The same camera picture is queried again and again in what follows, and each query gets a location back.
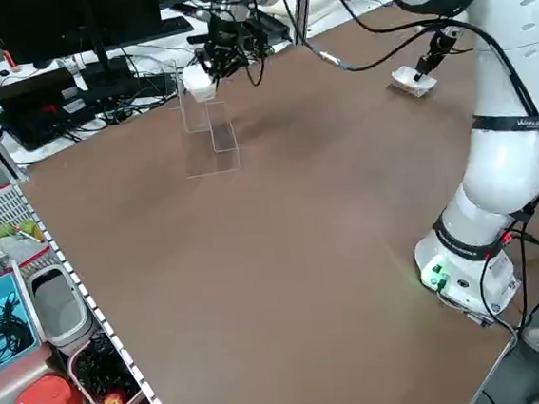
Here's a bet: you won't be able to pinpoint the black base cable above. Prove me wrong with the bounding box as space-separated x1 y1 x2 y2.
475 225 539 335

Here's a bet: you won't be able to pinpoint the tangled black desk cables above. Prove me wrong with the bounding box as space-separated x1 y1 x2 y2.
51 32 272 137

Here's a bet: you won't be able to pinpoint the white paper box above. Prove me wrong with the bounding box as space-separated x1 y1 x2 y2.
388 64 440 101
181 62 219 104

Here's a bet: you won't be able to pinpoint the slotted aluminium table rail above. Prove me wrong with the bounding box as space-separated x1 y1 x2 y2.
17 167 181 404

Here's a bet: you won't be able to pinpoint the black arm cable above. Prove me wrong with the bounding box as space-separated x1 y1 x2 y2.
238 0 539 260

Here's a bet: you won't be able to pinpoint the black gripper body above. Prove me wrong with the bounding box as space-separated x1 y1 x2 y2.
203 12 249 56
433 25 465 53

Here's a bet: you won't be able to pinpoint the black computer monitor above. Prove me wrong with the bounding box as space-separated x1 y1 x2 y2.
0 0 168 103

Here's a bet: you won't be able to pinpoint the black keyboard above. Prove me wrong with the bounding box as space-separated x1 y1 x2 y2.
159 13 196 38

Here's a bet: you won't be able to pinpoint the blue plastic bin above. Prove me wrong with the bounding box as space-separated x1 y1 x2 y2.
0 269 47 382

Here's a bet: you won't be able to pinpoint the clear stepped plastic holder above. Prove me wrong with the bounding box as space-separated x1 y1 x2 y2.
163 52 244 182

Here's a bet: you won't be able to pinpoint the black smartphone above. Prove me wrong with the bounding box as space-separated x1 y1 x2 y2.
168 0 203 20

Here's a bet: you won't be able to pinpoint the black power supply unit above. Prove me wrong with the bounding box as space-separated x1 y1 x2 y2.
244 11 292 43

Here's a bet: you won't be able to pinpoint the white grey waste bin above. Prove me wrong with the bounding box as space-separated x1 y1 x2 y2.
25 260 99 359

